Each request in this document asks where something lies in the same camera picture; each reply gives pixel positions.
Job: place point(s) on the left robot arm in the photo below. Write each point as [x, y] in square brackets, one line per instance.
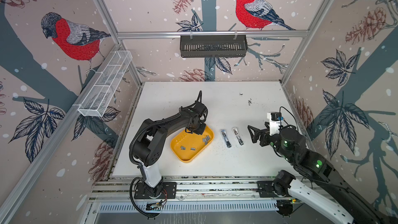
[147, 146]

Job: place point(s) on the yellow plastic tray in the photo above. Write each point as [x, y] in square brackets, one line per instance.
[187, 147]

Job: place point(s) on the aluminium mounting rail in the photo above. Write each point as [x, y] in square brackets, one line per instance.
[187, 188]

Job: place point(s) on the white wire mesh shelf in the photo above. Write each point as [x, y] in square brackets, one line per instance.
[100, 95]

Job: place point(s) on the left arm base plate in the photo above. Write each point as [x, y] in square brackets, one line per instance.
[163, 190]

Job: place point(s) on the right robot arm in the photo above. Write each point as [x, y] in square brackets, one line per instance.
[345, 206]

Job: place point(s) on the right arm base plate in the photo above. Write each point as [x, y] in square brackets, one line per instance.
[266, 189]

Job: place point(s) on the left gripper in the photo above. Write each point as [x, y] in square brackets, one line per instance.
[201, 131]

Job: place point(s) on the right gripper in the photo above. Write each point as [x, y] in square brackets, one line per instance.
[264, 134]

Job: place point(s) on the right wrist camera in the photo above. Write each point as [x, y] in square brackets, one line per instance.
[275, 121]

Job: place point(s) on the black wall basket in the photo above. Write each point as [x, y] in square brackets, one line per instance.
[213, 46]

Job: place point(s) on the staple strip in tray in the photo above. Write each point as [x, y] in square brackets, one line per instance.
[206, 139]

